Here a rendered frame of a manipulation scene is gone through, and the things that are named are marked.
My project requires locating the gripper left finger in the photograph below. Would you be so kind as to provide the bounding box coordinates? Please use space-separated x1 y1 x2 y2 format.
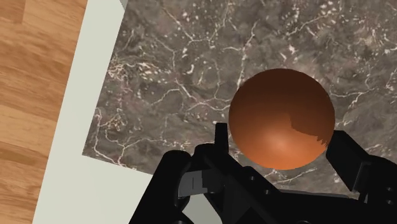
129 122 279 224

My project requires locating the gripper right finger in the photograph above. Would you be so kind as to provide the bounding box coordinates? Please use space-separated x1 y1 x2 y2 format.
325 130 397 206

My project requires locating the brown egg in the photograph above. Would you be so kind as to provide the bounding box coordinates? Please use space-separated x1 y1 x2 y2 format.
228 68 336 171

